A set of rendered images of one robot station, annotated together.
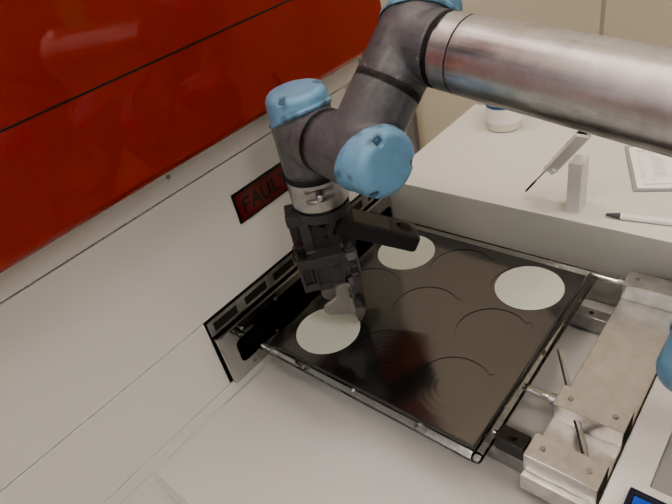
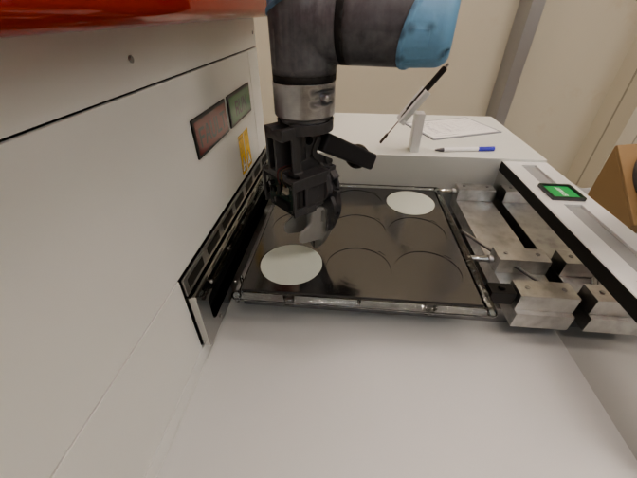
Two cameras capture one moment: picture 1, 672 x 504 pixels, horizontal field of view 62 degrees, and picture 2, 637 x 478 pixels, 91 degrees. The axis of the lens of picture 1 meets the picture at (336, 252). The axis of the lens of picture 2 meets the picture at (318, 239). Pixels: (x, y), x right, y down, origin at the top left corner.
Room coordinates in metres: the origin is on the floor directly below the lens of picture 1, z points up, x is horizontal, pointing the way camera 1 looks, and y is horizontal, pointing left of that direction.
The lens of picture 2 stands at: (0.31, 0.27, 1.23)
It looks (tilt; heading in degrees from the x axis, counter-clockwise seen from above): 36 degrees down; 318
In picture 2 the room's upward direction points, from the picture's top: straight up
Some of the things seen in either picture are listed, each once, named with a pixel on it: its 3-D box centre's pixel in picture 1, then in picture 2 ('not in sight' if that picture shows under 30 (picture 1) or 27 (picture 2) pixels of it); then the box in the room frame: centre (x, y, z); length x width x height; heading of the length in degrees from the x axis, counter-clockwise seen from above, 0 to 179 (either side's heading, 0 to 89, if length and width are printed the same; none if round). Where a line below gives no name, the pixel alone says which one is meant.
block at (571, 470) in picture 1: (564, 466); (541, 295); (0.33, -0.19, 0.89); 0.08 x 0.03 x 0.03; 43
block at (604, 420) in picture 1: (591, 414); (518, 260); (0.39, -0.25, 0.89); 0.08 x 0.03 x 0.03; 43
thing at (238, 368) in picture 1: (317, 277); (245, 229); (0.77, 0.04, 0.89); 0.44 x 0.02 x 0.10; 133
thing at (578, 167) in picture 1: (567, 168); (410, 120); (0.71, -0.37, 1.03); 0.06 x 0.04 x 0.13; 43
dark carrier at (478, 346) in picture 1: (426, 310); (357, 229); (0.62, -0.11, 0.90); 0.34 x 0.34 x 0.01; 43
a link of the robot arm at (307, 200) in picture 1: (318, 189); (306, 101); (0.63, 0.00, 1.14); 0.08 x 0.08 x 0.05
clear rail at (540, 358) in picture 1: (543, 354); (457, 235); (0.49, -0.23, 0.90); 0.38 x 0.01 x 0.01; 133
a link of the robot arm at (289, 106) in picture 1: (306, 132); (305, 23); (0.63, 0.00, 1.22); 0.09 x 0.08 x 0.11; 29
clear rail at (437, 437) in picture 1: (355, 394); (360, 303); (0.50, 0.02, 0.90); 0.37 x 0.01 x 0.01; 43
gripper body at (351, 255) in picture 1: (325, 240); (302, 164); (0.63, 0.01, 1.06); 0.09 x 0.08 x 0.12; 89
